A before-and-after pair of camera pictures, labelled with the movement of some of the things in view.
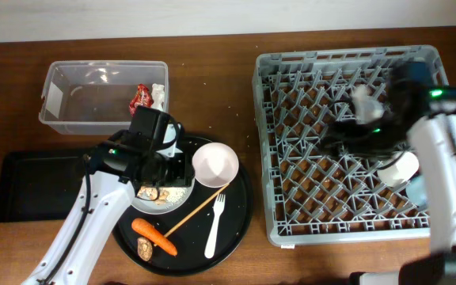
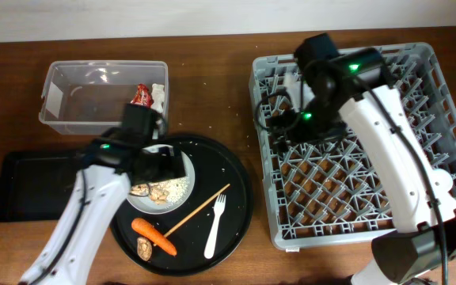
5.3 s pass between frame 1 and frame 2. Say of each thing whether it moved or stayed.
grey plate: stayed
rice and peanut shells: stayed
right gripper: moved
